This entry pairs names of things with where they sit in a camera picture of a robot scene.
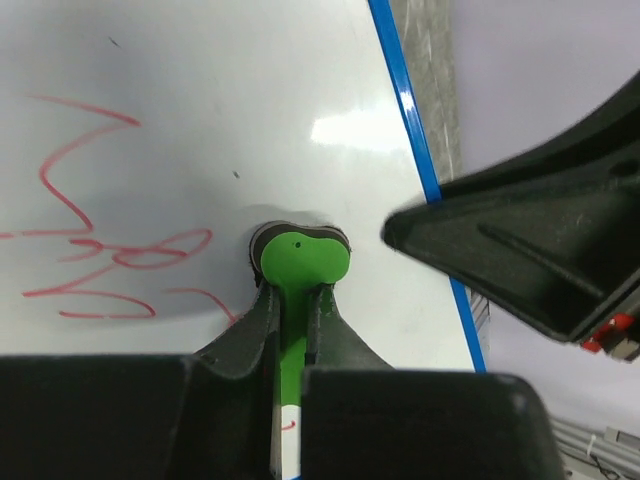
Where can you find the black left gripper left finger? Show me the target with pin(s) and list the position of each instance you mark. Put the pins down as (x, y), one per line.
(212, 414)

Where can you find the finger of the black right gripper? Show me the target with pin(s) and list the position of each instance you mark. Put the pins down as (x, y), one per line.
(550, 235)

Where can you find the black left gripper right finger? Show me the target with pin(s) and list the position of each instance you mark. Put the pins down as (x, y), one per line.
(362, 419)

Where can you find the green black whiteboard eraser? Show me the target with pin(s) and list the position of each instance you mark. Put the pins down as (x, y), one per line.
(296, 259)

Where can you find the blue framed whiteboard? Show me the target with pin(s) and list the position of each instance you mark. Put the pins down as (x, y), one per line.
(144, 142)

